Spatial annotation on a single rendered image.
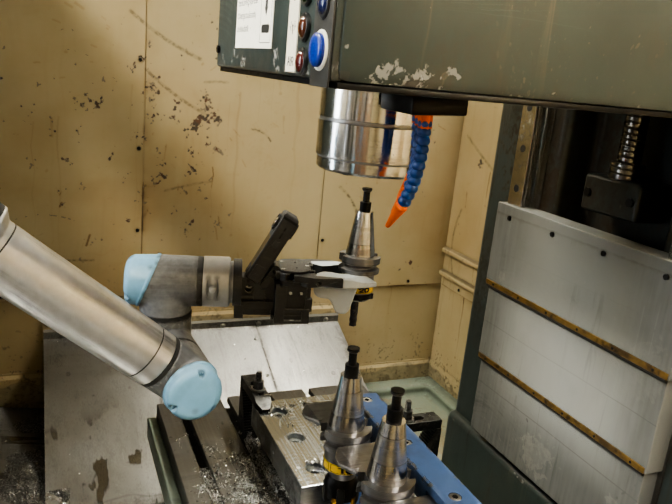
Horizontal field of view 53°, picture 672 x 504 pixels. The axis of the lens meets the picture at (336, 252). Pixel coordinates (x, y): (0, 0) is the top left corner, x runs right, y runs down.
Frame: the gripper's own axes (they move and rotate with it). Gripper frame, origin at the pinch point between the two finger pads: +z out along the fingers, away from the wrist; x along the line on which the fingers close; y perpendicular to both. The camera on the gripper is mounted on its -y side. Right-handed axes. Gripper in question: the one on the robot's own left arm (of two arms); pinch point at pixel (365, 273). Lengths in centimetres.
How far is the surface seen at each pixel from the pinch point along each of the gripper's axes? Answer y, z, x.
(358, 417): 10.5, -4.6, 25.3
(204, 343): 51, -27, -91
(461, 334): 51, 57, -103
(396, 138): -21.4, 0.8, 8.1
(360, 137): -21.2, -4.0, 7.6
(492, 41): -33.2, 3.1, 32.9
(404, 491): 12.6, -1.6, 37.1
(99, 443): 63, -50, -57
